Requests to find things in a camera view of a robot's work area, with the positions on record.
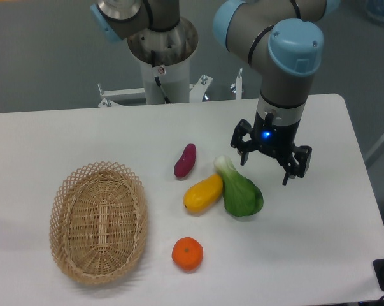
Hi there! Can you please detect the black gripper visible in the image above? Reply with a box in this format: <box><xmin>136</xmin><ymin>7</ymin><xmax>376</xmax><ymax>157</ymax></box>
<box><xmin>231</xmin><ymin>113</ymin><xmax>312</xmax><ymax>186</ymax></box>

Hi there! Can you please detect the orange mandarin fruit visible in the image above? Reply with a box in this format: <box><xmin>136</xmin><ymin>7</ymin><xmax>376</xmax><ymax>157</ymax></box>
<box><xmin>171</xmin><ymin>237</ymin><xmax>204</xmax><ymax>272</ymax></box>

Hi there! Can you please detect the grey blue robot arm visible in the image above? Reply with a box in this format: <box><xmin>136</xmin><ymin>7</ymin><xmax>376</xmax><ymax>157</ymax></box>
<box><xmin>90</xmin><ymin>1</ymin><xmax>339</xmax><ymax>179</ymax></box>

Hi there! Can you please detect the green bok choy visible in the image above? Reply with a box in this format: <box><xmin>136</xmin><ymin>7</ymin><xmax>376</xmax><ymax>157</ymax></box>
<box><xmin>213</xmin><ymin>156</ymin><xmax>264</xmax><ymax>217</ymax></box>

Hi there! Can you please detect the yellow mango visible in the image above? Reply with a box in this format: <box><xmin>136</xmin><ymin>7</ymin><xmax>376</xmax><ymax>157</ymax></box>
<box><xmin>183</xmin><ymin>173</ymin><xmax>223</xmax><ymax>213</ymax></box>

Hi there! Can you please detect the purple sweet potato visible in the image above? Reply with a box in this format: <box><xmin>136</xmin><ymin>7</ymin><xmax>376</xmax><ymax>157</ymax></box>
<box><xmin>174</xmin><ymin>143</ymin><xmax>197</xmax><ymax>178</ymax></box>

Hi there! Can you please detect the blue container in corner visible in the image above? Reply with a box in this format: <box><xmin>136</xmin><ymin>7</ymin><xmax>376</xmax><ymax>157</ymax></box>
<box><xmin>364</xmin><ymin>0</ymin><xmax>384</xmax><ymax>27</ymax></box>

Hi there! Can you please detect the woven wicker basket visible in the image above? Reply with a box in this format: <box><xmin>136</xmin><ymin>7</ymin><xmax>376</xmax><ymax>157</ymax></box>
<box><xmin>49</xmin><ymin>161</ymin><xmax>148</xmax><ymax>285</ymax></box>

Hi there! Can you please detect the black cable on pedestal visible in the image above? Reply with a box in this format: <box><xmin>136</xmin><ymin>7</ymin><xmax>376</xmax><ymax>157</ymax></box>
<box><xmin>150</xmin><ymin>50</ymin><xmax>172</xmax><ymax>105</ymax></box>

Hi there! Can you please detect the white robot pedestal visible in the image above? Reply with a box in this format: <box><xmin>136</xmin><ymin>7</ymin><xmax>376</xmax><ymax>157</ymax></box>
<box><xmin>127</xmin><ymin>17</ymin><xmax>198</xmax><ymax>105</ymax></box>

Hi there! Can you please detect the white metal base frame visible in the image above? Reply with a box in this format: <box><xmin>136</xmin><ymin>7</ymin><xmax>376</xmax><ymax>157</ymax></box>
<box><xmin>97</xmin><ymin>68</ymin><xmax>245</xmax><ymax>108</ymax></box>

